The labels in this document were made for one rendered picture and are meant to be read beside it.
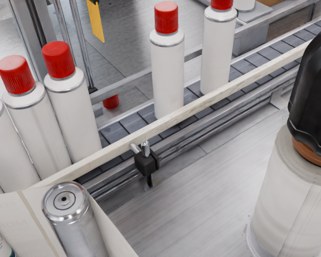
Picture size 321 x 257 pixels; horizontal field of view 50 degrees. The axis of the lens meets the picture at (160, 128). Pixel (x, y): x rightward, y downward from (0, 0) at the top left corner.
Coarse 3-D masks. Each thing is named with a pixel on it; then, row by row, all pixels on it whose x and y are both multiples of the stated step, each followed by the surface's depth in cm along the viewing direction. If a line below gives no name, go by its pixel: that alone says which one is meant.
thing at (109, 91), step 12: (300, 0) 72; (312, 0) 73; (276, 12) 69; (288, 12) 71; (252, 24) 66; (264, 24) 68; (240, 36) 66; (192, 48) 61; (144, 72) 57; (120, 84) 55; (132, 84) 56; (96, 96) 53; (108, 96) 55
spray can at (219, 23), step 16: (224, 0) 51; (208, 16) 53; (224, 16) 53; (208, 32) 55; (224, 32) 54; (208, 48) 57; (224, 48) 56; (208, 64) 59; (224, 64) 59; (208, 80) 61; (224, 80) 61
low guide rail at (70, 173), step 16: (304, 48) 69; (272, 64) 65; (240, 80) 62; (256, 80) 65; (208, 96) 59; (224, 96) 62; (176, 112) 57; (192, 112) 58; (144, 128) 55; (160, 128) 56; (112, 144) 53; (128, 144) 53; (96, 160) 51; (64, 176) 49
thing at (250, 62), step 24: (312, 24) 81; (264, 48) 75; (288, 48) 75; (240, 72) 70; (192, 96) 65; (240, 96) 65; (120, 120) 61; (144, 120) 61; (192, 120) 60; (96, 168) 54
